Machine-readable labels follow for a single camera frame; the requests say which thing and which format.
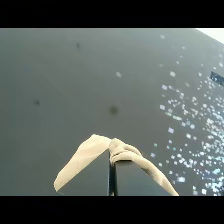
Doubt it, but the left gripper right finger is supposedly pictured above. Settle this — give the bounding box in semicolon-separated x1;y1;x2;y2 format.
114;159;171;196

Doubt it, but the beige garment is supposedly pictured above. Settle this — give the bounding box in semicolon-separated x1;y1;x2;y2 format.
53;133;180;196

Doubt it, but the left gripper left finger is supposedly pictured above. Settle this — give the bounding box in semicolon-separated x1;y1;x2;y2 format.
58;149;111;196

